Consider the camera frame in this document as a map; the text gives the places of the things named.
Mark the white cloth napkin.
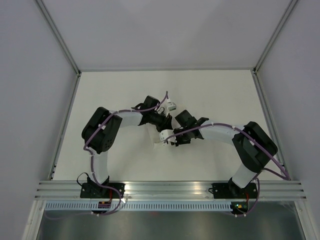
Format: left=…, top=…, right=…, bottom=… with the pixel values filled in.
left=146, top=124, right=165, bottom=149

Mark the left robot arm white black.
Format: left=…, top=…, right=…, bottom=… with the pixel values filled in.
left=80, top=94, right=177, bottom=198

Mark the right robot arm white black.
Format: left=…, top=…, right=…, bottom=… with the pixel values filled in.
left=173, top=110, right=278, bottom=198

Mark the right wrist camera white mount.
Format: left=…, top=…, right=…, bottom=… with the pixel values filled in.
left=159, top=129, right=177, bottom=145

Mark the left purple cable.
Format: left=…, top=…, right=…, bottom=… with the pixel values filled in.
left=83, top=91, right=170, bottom=218

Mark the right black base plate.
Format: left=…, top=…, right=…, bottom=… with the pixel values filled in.
left=208, top=182, right=258, bottom=200

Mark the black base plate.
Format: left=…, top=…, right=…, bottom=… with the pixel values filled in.
left=208, top=182, right=258, bottom=200
left=80, top=182, right=125, bottom=199

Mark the front aluminium rail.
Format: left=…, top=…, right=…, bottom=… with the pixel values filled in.
left=34, top=180, right=307, bottom=201

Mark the back aluminium frame bar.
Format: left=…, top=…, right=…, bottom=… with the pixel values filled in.
left=80, top=66, right=254, bottom=73

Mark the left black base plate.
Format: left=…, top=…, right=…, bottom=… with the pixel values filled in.
left=80, top=182, right=125, bottom=199

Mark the left aluminium frame post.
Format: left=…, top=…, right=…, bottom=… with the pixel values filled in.
left=34, top=0, right=81, bottom=77

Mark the aluminium frame post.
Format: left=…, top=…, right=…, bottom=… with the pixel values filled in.
left=252, top=0, right=300, bottom=75
left=34, top=0, right=81, bottom=77

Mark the white slotted cable duct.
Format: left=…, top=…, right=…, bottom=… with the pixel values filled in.
left=44, top=200, right=232, bottom=212

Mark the right aluminium frame post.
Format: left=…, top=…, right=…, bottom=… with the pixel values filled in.
left=252, top=0, right=300, bottom=75

